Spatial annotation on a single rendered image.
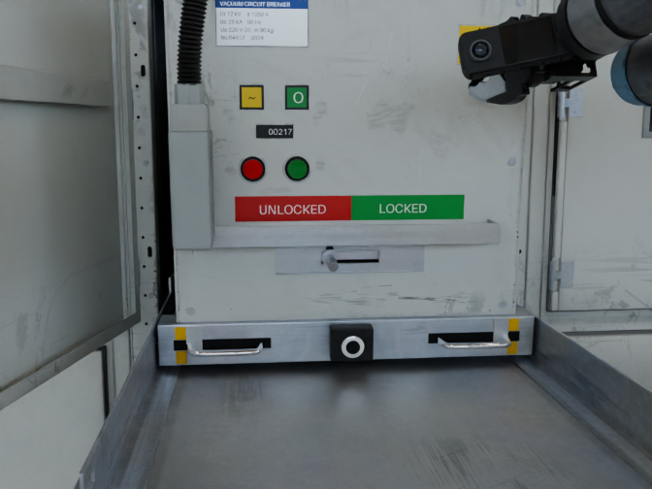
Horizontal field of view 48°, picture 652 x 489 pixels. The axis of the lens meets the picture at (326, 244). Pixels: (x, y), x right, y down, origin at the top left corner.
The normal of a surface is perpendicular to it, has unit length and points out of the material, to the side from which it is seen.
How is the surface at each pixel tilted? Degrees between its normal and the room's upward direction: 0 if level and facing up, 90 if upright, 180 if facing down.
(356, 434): 0
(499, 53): 78
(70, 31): 90
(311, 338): 94
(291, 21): 94
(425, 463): 0
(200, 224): 94
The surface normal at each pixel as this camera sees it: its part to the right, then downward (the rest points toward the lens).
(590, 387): -1.00, 0.01
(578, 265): 0.10, 0.15
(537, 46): -0.16, -0.05
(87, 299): 0.99, 0.03
